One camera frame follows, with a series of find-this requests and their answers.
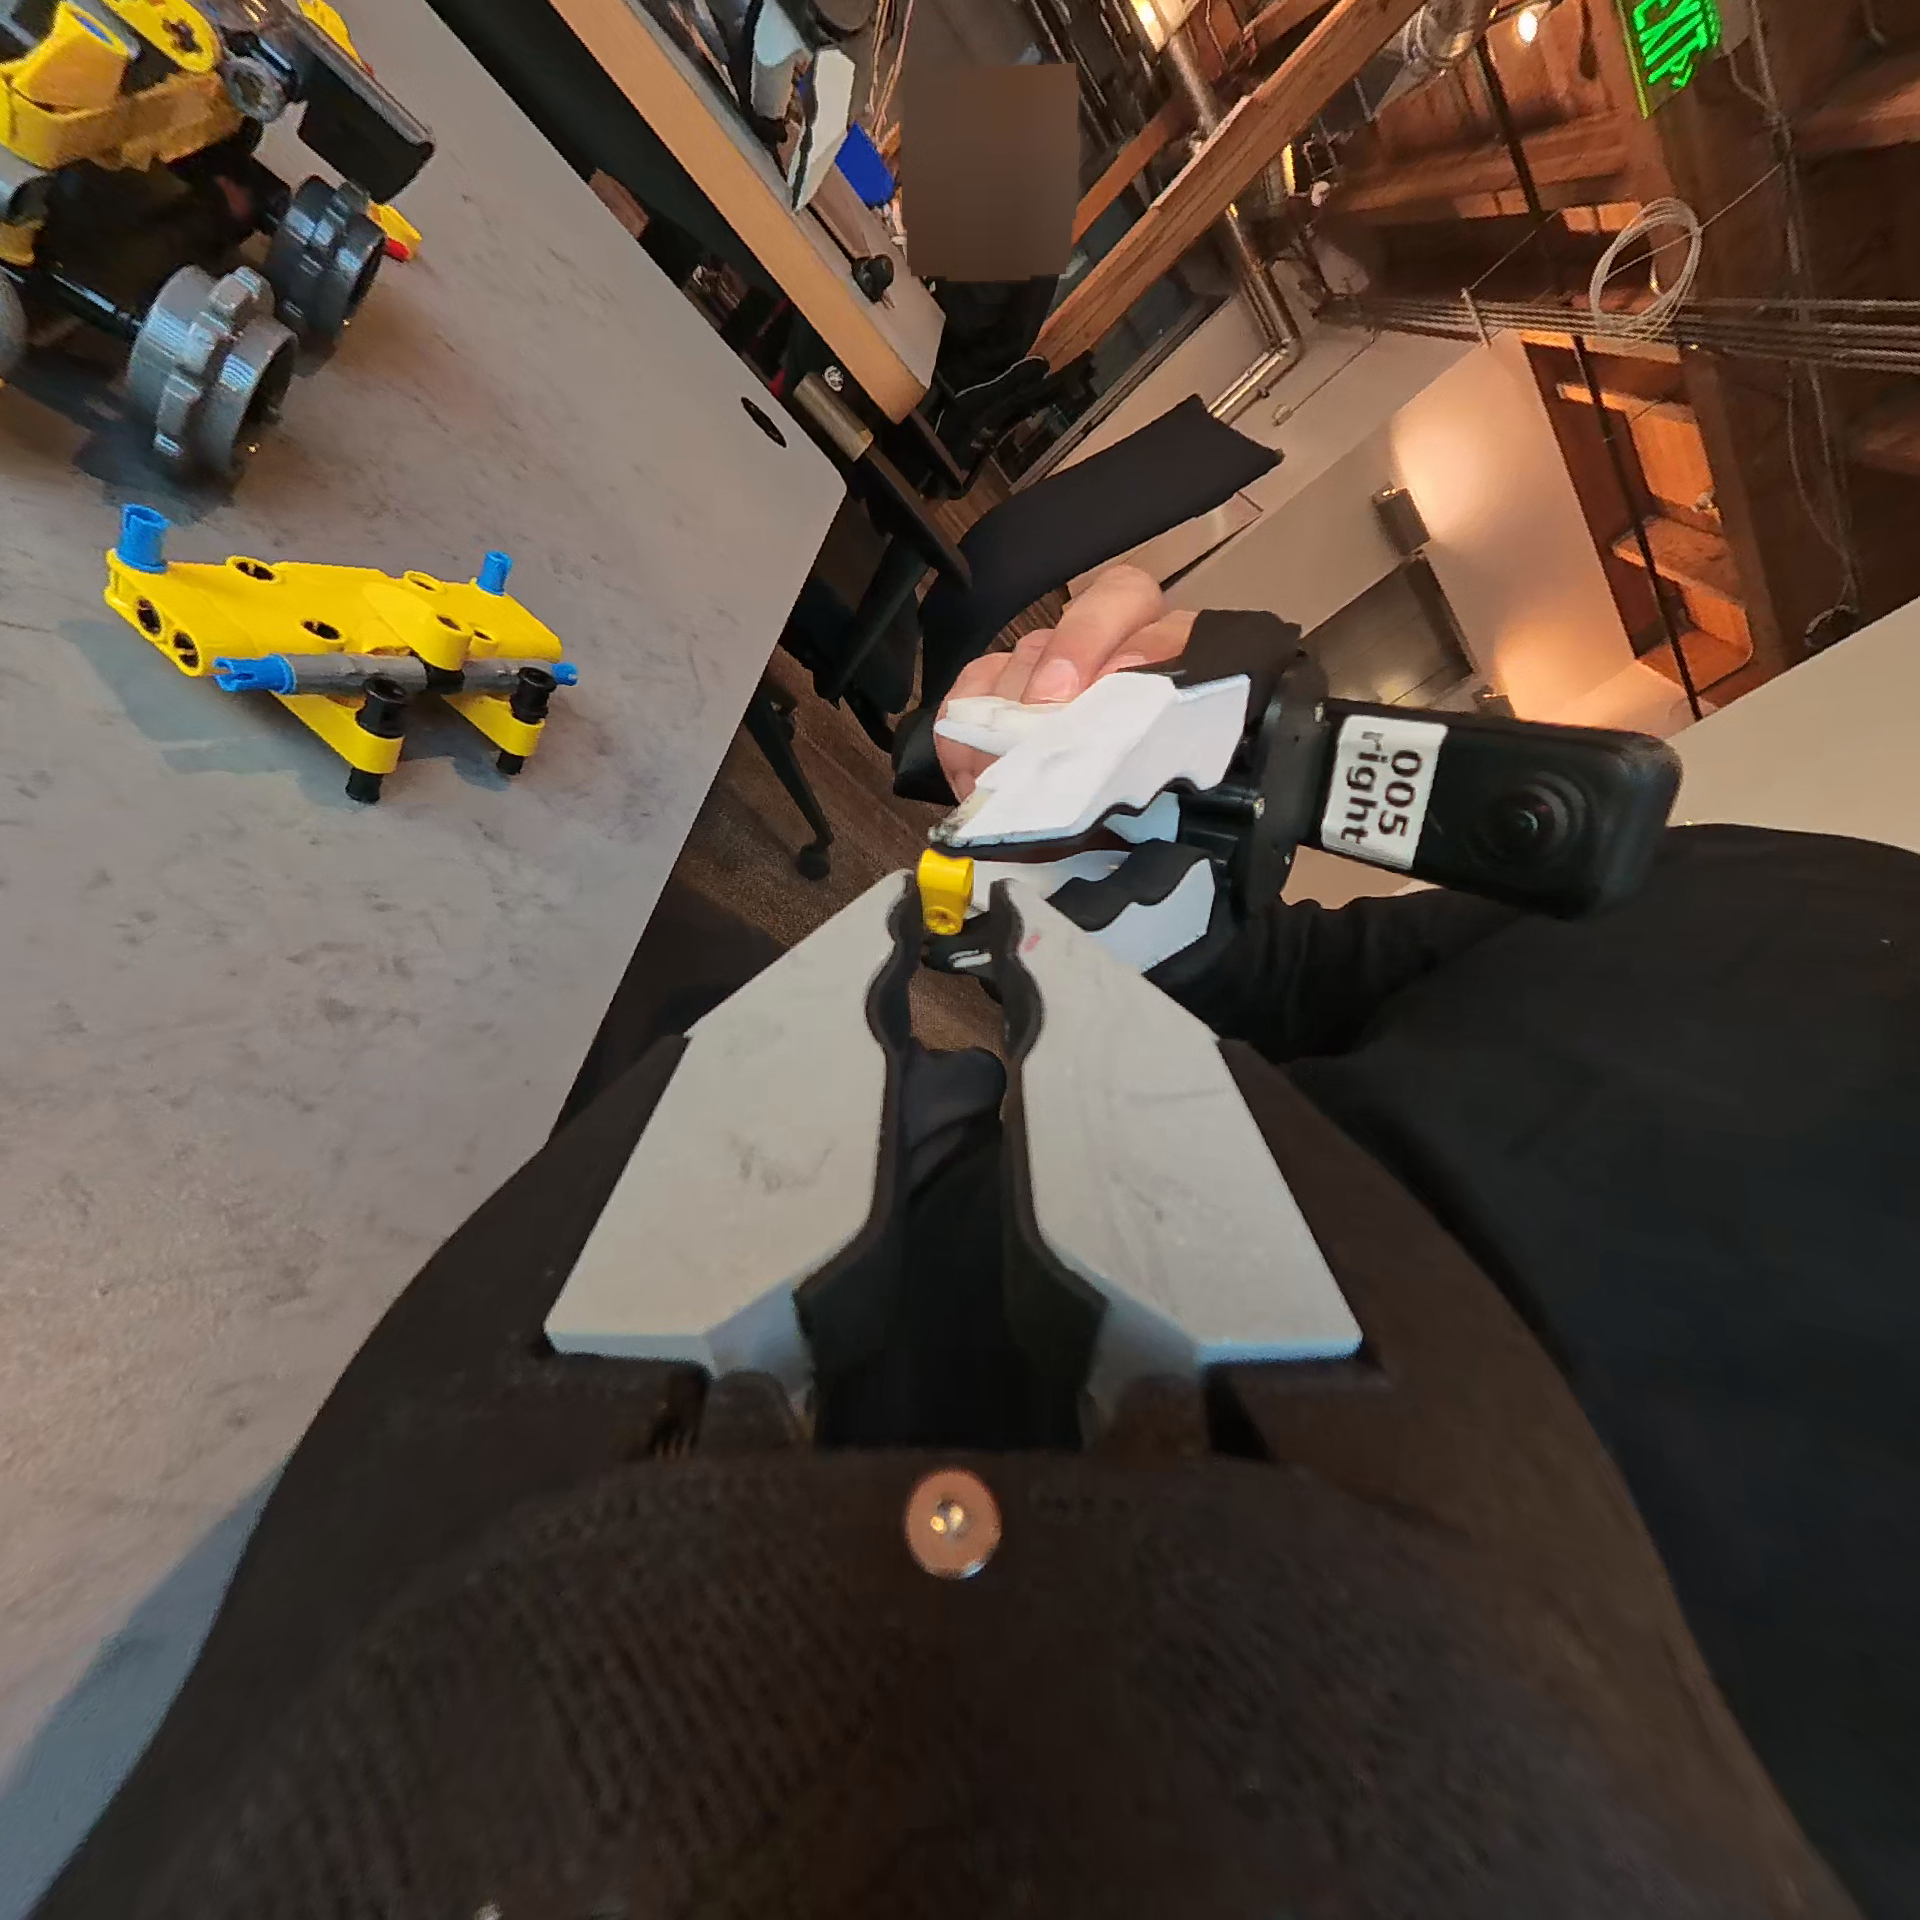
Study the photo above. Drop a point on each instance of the small black knob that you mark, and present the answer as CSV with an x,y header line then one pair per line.
x,y
874,272

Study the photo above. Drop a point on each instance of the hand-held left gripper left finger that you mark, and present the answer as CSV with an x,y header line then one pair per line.
x,y
734,1184

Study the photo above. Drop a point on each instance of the yellow grey brick vehicle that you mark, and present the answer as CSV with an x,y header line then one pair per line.
x,y
91,89

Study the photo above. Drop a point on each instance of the person's right hand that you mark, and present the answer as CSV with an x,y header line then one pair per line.
x,y
1095,629

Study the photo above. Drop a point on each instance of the person's black clothing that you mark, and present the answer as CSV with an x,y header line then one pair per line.
x,y
1652,1275

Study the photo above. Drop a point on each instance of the spare grey black gripper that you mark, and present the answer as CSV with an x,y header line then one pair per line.
x,y
781,75

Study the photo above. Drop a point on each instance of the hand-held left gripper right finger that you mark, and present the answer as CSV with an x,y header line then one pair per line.
x,y
1186,1184

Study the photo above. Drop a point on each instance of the long wood-edged table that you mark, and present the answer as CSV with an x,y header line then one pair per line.
x,y
863,338

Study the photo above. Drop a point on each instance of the person's right forearm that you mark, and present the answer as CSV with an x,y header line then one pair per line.
x,y
1349,961

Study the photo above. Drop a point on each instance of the blue box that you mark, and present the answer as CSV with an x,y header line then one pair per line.
x,y
868,163

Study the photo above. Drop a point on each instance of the yellow panel with grey axle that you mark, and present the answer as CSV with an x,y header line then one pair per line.
x,y
301,600

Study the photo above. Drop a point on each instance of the black flat panel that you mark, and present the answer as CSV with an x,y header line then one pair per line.
x,y
1110,493

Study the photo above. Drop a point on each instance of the green exit sign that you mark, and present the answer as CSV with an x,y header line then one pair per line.
x,y
1664,53

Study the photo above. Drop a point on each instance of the wall lamp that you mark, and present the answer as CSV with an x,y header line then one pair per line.
x,y
1403,522

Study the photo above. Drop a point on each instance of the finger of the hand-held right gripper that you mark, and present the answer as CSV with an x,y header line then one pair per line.
x,y
1095,749
1172,915

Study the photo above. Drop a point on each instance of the small yellow brick connector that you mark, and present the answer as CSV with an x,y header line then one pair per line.
x,y
946,884

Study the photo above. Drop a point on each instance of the wooden roof beam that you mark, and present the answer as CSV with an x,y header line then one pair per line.
x,y
1231,164

